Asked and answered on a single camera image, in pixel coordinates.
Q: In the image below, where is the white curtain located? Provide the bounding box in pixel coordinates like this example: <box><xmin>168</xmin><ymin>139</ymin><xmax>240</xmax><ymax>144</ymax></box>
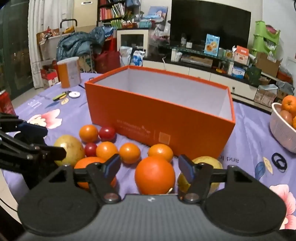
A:
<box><xmin>28</xmin><ymin>0</ymin><xmax>49</xmax><ymax>89</ymax></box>

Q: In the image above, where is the white plastic basket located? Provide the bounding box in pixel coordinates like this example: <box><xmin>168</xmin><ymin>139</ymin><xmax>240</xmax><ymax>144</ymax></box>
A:
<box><xmin>269</xmin><ymin>102</ymin><xmax>296</xmax><ymax>154</ymax></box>

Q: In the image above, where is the brown cardboard box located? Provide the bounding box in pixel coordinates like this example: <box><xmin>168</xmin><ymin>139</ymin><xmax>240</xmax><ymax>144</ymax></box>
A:
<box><xmin>255</xmin><ymin>52</ymin><xmax>282</xmax><ymax>78</ymax></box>

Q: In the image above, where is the printed cardboard carton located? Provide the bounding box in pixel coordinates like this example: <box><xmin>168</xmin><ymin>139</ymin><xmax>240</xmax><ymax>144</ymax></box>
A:
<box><xmin>253</xmin><ymin>88</ymin><xmax>278</xmax><ymax>107</ymax></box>

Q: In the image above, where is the orange and white carton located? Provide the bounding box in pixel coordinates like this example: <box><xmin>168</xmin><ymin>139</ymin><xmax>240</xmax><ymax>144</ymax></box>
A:
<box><xmin>232</xmin><ymin>46</ymin><xmax>250</xmax><ymax>66</ymax></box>

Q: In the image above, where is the white television stand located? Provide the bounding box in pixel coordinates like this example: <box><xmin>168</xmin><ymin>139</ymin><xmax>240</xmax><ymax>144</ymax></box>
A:
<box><xmin>142</xmin><ymin>44</ymin><xmax>280</xmax><ymax>102</ymax></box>

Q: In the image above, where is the white glass-door cabinet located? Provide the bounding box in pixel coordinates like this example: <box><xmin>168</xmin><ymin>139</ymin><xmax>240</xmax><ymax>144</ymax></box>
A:
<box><xmin>116</xmin><ymin>29</ymin><xmax>149</xmax><ymax>58</ymax></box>

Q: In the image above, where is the purple floral tablecloth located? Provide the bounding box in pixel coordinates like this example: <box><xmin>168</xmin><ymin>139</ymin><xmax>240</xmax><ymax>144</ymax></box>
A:
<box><xmin>5</xmin><ymin>72</ymin><xmax>296</xmax><ymax>232</ymax></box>

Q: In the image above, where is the large orange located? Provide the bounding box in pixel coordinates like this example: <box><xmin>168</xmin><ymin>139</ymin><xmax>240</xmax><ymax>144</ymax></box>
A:
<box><xmin>134</xmin><ymin>156</ymin><xmax>176</xmax><ymax>195</ymax></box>
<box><xmin>73</xmin><ymin>157</ymin><xmax>117</xmax><ymax>189</ymax></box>

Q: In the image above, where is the orange and white canister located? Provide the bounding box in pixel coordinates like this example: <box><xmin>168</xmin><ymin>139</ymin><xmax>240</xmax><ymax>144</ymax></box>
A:
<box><xmin>57</xmin><ymin>56</ymin><xmax>82</xmax><ymax>88</ymax></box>

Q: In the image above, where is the orange cardboard box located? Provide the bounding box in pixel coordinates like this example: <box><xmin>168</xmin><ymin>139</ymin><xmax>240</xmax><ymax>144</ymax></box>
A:
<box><xmin>84</xmin><ymin>65</ymin><xmax>236</xmax><ymax>160</ymax></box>

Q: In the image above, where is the blue and white box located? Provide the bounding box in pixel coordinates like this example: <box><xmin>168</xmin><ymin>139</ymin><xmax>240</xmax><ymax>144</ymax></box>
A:
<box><xmin>231</xmin><ymin>66</ymin><xmax>246</xmax><ymax>79</ymax></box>

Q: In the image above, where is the red tote bag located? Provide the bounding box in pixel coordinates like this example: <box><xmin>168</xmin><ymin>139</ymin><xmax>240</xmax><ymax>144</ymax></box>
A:
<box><xmin>93</xmin><ymin>50</ymin><xmax>121</xmax><ymax>74</ymax></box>

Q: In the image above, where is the yellow pear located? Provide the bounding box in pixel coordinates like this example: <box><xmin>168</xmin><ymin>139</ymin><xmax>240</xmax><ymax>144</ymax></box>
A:
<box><xmin>177</xmin><ymin>156</ymin><xmax>223</xmax><ymax>194</ymax></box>
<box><xmin>53</xmin><ymin>135</ymin><xmax>85</xmax><ymax>167</ymax></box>

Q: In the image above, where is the blue puffer jacket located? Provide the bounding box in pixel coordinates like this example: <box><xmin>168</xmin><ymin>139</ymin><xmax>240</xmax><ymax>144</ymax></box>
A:
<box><xmin>57</xmin><ymin>26</ymin><xmax>116</xmax><ymax>61</ymax></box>

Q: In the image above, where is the dark bookshelf with books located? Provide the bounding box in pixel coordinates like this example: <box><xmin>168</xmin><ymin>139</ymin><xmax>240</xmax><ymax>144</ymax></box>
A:
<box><xmin>97</xmin><ymin>0</ymin><xmax>140</xmax><ymax>29</ymax></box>

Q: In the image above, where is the small orange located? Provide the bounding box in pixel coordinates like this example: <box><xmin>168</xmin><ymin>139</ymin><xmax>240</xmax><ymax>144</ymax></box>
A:
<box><xmin>96</xmin><ymin>141</ymin><xmax>119</xmax><ymax>161</ymax></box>
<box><xmin>119</xmin><ymin>142</ymin><xmax>141</xmax><ymax>164</ymax></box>
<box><xmin>79</xmin><ymin>125</ymin><xmax>99</xmax><ymax>143</ymax></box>
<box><xmin>147</xmin><ymin>144</ymin><xmax>174</xmax><ymax>163</ymax></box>

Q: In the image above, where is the unframed painting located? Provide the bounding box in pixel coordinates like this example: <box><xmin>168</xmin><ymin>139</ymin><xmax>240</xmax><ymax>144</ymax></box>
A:
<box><xmin>147</xmin><ymin>6</ymin><xmax>168</xmax><ymax>22</ymax></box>

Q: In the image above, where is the white standing air conditioner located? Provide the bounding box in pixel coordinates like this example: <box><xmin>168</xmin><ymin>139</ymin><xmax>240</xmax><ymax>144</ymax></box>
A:
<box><xmin>73</xmin><ymin>0</ymin><xmax>97</xmax><ymax>26</ymax></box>

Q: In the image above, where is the reddish brown mango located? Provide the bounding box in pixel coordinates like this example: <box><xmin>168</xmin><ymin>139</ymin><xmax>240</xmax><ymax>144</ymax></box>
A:
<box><xmin>279</xmin><ymin>110</ymin><xmax>294</xmax><ymax>127</ymax></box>

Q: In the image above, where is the white and blue bag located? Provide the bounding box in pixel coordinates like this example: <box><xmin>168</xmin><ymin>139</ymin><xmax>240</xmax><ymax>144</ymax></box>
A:
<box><xmin>130</xmin><ymin>50</ymin><xmax>146</xmax><ymax>67</ymax></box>

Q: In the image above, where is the red tomato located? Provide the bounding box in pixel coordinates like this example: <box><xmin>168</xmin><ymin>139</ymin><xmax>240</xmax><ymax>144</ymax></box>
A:
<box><xmin>99</xmin><ymin>126</ymin><xmax>116</xmax><ymax>142</ymax></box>
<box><xmin>84</xmin><ymin>142</ymin><xmax>98</xmax><ymax>157</ymax></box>

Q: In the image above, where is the black hair tie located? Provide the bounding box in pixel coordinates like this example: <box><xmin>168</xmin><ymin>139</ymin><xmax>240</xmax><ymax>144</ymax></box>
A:
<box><xmin>271</xmin><ymin>152</ymin><xmax>286</xmax><ymax>166</ymax></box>
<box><xmin>276</xmin><ymin>158</ymin><xmax>288</xmax><ymax>172</ymax></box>

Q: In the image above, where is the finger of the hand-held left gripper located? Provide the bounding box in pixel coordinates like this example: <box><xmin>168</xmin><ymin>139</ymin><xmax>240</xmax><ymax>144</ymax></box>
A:
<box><xmin>0</xmin><ymin>133</ymin><xmax>67</xmax><ymax>163</ymax></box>
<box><xmin>0</xmin><ymin>113</ymin><xmax>48</xmax><ymax>138</ymax></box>

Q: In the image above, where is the dark green bag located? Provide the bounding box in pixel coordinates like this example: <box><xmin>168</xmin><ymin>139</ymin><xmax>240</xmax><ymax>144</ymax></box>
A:
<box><xmin>245</xmin><ymin>67</ymin><xmax>262</xmax><ymax>87</ymax></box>

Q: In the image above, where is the silver media player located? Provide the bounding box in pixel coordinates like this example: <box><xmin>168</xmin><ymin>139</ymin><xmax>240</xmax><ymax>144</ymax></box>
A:
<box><xmin>180</xmin><ymin>56</ymin><xmax>213</xmax><ymax>67</ymax></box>

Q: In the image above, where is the white printed bag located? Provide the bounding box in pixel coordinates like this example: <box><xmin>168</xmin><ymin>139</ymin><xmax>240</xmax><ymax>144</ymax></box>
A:
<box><xmin>119</xmin><ymin>46</ymin><xmax>133</xmax><ymax>67</ymax></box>

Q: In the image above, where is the black television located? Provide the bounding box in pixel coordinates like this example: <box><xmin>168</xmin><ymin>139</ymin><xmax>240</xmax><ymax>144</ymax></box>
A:
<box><xmin>170</xmin><ymin>0</ymin><xmax>252</xmax><ymax>50</ymax></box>

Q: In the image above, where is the yellow green keychain tool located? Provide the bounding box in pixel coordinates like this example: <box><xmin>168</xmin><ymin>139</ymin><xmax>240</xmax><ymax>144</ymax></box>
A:
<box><xmin>53</xmin><ymin>91</ymin><xmax>71</xmax><ymax>102</ymax></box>

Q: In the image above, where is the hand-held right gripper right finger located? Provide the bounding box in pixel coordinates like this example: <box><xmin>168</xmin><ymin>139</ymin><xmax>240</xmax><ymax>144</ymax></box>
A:
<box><xmin>178</xmin><ymin>154</ymin><xmax>255</xmax><ymax>204</ymax></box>

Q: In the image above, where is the clear plastic container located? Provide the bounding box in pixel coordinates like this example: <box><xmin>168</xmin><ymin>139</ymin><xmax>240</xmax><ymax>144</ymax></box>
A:
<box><xmin>258</xmin><ymin>84</ymin><xmax>278</xmax><ymax>93</ymax></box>

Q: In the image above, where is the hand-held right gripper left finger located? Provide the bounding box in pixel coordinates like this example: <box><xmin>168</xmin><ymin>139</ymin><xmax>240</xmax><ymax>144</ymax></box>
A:
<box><xmin>47</xmin><ymin>153</ymin><xmax>121</xmax><ymax>204</ymax></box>

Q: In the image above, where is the green plastic rack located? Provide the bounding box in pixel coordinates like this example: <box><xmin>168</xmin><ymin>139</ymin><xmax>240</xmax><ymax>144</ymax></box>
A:
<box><xmin>251</xmin><ymin>20</ymin><xmax>281</xmax><ymax>57</ymax></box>

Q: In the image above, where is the blue snack bag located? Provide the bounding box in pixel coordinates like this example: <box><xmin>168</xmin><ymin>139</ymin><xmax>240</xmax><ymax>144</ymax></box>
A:
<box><xmin>204</xmin><ymin>34</ymin><xmax>220</xmax><ymax>56</ymax></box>

